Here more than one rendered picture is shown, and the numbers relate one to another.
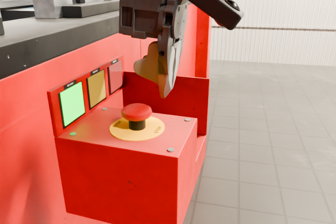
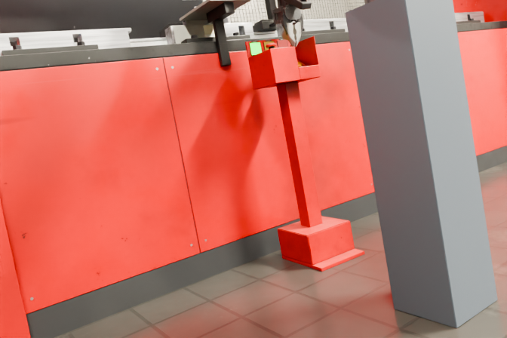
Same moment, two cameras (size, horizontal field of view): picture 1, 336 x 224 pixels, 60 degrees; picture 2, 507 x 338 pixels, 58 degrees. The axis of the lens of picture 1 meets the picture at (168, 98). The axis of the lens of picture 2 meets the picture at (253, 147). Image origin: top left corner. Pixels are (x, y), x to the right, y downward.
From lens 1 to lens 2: 146 cm
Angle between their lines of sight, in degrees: 46
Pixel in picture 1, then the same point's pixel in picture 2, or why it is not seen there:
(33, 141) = not seen: hidden behind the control
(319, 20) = not seen: outside the picture
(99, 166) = (257, 63)
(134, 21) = (277, 17)
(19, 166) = (248, 86)
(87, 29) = not seen: hidden behind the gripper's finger
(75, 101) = (256, 47)
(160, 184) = (268, 61)
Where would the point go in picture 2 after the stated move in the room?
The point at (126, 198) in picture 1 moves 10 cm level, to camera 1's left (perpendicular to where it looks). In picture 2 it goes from (263, 72) to (244, 78)
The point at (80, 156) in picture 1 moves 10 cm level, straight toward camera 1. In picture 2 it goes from (253, 62) to (241, 60)
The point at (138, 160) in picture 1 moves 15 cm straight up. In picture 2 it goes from (263, 54) to (256, 12)
